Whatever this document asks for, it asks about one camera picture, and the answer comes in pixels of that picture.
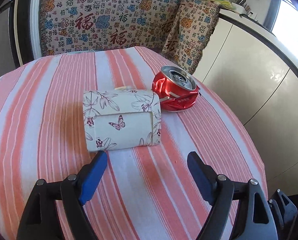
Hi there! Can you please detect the patterned fu character cloth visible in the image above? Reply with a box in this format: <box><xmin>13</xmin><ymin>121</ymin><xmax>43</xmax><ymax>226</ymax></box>
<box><xmin>40</xmin><ymin>0</ymin><xmax>220</xmax><ymax>74</ymax></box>

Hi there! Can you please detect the crushed red soda can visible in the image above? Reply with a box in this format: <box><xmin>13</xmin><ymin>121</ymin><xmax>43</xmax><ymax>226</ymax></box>
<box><xmin>152</xmin><ymin>66</ymin><xmax>200</xmax><ymax>112</ymax></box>

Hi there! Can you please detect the floral butterfly paper cup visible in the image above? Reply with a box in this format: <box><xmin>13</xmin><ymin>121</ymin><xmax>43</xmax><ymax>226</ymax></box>
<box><xmin>82</xmin><ymin>88</ymin><xmax>161</xmax><ymax>152</ymax></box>

